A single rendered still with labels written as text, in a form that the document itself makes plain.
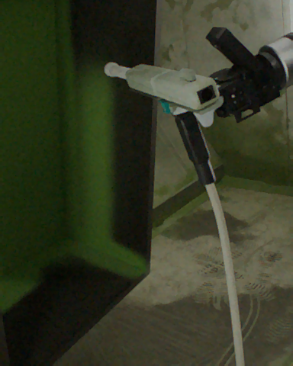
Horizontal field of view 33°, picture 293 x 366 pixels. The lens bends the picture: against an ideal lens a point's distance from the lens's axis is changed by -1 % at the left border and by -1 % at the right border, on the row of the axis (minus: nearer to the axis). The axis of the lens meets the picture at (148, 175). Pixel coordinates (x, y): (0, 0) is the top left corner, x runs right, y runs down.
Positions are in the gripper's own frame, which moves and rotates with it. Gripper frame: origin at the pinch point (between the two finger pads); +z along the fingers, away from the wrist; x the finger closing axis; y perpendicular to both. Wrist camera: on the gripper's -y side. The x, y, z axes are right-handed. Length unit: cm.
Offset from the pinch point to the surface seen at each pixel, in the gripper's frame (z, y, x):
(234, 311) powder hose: 4.6, 41.4, -6.1
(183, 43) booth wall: -98, 38, 208
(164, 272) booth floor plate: -10, 111, 112
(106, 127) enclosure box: 0, 17, 57
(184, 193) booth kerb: -51, 110, 169
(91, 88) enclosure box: -1, 5, 59
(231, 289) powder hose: 3.3, 37.3, -4.8
